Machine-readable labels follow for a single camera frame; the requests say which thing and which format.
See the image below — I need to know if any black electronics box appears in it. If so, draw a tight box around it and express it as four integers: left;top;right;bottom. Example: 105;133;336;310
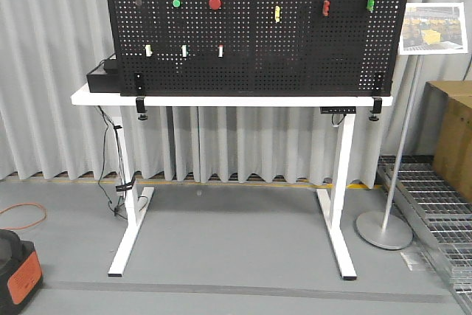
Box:
86;54;121;93

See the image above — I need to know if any green rotary knob handle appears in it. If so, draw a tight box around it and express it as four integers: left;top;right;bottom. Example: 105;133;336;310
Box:
366;0;375;13

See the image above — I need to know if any right black table clamp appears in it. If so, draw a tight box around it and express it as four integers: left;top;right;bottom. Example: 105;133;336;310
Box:
369;72;386;122

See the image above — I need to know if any left black table clamp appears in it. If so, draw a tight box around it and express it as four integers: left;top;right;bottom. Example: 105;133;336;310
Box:
133;71;149;122

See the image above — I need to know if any grey sign stand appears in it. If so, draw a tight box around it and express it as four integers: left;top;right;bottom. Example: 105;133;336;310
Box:
355;55;423;251

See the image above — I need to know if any grey curtain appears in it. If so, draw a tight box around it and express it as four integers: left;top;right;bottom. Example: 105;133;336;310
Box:
0;0;472;185

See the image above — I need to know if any yellow rotary knob handle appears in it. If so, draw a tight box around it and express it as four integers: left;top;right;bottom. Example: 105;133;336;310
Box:
274;5;281;23

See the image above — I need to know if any red rotary knob handle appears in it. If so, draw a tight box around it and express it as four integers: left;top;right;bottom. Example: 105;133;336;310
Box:
322;0;330;17

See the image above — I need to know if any printed photo sign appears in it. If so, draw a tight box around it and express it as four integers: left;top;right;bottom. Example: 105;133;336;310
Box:
398;2;468;55

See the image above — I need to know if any brown cardboard box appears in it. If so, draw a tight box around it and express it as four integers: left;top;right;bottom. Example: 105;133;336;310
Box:
428;80;471;201

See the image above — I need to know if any orange cable on floor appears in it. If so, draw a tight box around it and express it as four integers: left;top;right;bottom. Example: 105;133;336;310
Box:
0;202;48;231

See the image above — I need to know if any lower red mushroom button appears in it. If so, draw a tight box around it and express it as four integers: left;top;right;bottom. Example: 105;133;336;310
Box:
208;0;222;10

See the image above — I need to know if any middle white green toggle switch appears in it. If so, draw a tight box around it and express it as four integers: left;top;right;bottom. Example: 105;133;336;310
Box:
181;44;188;58

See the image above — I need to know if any metal floor grating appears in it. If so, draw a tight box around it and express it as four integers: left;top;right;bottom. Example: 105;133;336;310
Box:
394;159;471;314

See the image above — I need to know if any table height control panel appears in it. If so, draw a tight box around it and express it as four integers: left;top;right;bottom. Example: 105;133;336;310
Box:
320;106;356;114

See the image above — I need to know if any left white toggle switch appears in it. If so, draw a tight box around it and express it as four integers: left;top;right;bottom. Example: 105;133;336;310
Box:
145;44;153;58

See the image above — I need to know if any black cable bundle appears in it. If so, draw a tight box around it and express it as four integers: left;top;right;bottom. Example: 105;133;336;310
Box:
96;105;149;219

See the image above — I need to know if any orange black equipment case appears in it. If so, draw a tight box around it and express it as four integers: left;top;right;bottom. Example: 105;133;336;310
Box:
1;229;43;314

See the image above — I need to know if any black table clamp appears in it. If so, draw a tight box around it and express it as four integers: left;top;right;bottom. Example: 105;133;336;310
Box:
369;72;386;122
133;71;149;122

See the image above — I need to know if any white height-adjustable table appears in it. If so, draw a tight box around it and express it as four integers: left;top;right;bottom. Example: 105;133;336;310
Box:
71;84;393;280

